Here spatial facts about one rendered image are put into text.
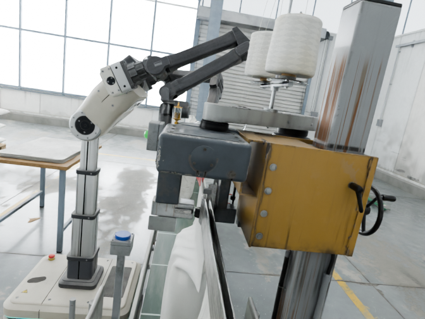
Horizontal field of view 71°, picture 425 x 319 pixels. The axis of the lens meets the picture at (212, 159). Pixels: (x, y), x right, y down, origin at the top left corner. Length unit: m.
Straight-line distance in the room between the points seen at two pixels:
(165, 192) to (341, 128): 0.58
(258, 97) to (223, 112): 7.78
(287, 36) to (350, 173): 0.42
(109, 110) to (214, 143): 0.86
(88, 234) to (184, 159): 1.20
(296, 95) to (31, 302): 8.11
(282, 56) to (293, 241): 0.53
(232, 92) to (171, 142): 7.83
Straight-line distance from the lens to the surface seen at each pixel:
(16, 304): 1.98
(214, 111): 0.90
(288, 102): 8.92
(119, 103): 1.49
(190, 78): 1.29
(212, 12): 8.29
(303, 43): 0.87
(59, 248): 2.83
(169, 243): 2.20
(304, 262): 1.07
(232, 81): 8.54
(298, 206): 0.90
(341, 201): 0.95
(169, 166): 0.75
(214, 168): 0.75
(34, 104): 9.45
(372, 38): 1.00
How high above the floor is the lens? 1.44
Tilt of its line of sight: 12 degrees down
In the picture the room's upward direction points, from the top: 9 degrees clockwise
